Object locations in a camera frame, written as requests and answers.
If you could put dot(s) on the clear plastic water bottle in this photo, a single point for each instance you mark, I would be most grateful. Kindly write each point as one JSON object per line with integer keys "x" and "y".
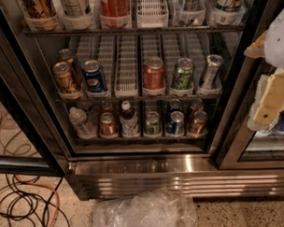
{"x": 82, "y": 123}

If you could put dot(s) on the gold can rear middle shelf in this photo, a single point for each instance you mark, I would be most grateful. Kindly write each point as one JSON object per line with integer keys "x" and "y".
{"x": 69, "y": 56}

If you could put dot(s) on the clear plastic bag bin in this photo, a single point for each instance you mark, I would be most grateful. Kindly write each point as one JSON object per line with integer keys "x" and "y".
{"x": 160, "y": 208}

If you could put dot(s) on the orange can middle shelf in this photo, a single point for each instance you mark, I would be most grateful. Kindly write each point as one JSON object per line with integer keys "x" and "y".
{"x": 153, "y": 73}

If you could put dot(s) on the blue can front bottom shelf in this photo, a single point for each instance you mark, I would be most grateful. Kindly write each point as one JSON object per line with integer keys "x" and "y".
{"x": 175, "y": 124}

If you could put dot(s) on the bronze can front bottom right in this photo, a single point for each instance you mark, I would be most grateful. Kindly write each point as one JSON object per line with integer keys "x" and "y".
{"x": 197, "y": 126}

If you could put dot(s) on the copper can front bottom shelf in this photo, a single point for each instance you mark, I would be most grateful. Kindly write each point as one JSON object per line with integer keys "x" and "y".
{"x": 107, "y": 125}

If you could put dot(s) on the empty white rack tray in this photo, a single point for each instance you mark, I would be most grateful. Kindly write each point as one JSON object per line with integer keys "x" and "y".
{"x": 126, "y": 80}

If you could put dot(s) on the copper can shelf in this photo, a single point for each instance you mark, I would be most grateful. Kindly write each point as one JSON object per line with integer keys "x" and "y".
{"x": 107, "y": 107}
{"x": 107, "y": 125}

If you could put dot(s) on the copper can rear bottom shelf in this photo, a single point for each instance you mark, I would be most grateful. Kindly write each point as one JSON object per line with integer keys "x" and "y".
{"x": 107, "y": 107}

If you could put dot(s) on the gold can top shelf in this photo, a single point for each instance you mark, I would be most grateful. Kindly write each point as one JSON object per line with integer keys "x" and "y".
{"x": 39, "y": 9}

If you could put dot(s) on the white grey can top shelf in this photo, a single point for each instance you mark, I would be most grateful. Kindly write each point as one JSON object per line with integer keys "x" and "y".
{"x": 76, "y": 8}

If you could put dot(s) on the blue can rear bottom shelf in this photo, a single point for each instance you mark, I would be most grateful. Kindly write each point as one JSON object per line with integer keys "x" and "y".
{"x": 174, "y": 105}

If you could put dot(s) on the gold can shelf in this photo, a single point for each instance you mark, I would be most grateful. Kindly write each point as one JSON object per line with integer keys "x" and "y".
{"x": 65, "y": 78}
{"x": 39, "y": 9}
{"x": 69, "y": 56}

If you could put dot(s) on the left glass fridge door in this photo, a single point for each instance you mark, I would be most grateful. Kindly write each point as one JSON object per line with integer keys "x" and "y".
{"x": 40, "y": 150}

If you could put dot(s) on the silver striped can top shelf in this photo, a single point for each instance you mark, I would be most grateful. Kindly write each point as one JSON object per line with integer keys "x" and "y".
{"x": 188, "y": 5}

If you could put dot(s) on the bronze can rear bottom right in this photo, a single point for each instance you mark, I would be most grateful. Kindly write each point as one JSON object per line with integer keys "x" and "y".
{"x": 194, "y": 105}

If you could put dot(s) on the gold can front middle shelf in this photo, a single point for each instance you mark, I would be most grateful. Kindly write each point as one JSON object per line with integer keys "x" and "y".
{"x": 65, "y": 78}

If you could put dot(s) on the green can bottom shelf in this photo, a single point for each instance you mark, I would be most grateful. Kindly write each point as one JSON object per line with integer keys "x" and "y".
{"x": 152, "y": 123}

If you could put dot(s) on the right fridge door frame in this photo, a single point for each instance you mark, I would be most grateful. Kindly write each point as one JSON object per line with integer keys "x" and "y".
{"x": 235, "y": 146}

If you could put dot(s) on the red can top shelf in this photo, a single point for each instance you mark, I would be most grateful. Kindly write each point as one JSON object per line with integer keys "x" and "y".
{"x": 115, "y": 8}

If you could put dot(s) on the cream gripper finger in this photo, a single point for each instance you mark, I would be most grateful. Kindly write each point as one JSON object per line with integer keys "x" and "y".
{"x": 272, "y": 100}
{"x": 256, "y": 49}

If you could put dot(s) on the steel fridge base grille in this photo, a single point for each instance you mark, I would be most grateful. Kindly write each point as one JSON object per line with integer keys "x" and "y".
{"x": 191, "y": 176}

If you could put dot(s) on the green can middle shelf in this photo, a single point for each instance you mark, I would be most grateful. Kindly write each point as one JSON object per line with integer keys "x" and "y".
{"x": 183, "y": 73}

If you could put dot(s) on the silver slim can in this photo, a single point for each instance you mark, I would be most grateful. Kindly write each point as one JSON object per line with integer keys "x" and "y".
{"x": 213, "y": 64}

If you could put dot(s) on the blue can shelf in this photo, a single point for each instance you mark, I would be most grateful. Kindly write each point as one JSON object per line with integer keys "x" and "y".
{"x": 174, "y": 105}
{"x": 175, "y": 124}

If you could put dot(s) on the blue pepsi can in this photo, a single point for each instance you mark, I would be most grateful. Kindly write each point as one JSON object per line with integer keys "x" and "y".
{"x": 94, "y": 76}

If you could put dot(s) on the bronze can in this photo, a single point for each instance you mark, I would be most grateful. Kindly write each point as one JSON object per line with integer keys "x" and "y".
{"x": 194, "y": 105}
{"x": 197, "y": 126}

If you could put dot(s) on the brown bottle with white cap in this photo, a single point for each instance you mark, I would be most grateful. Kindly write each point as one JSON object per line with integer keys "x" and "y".
{"x": 129, "y": 120}

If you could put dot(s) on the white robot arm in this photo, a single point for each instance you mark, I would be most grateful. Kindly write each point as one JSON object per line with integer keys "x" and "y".
{"x": 273, "y": 55}

